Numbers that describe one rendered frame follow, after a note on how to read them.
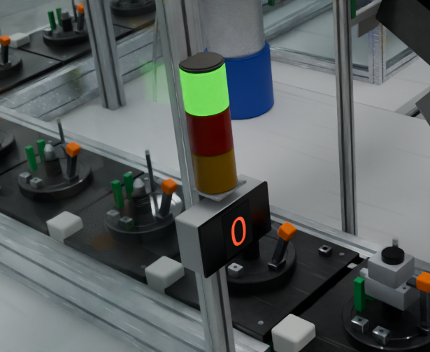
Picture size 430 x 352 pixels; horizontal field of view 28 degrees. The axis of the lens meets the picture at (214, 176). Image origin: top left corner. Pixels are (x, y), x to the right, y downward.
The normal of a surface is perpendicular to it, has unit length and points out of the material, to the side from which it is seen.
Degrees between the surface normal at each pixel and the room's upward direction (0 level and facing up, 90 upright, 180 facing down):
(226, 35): 90
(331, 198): 0
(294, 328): 0
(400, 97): 0
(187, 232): 90
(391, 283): 90
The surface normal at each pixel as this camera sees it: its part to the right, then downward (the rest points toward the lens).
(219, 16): -0.38, 0.50
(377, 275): -0.70, 0.42
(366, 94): -0.11, -0.86
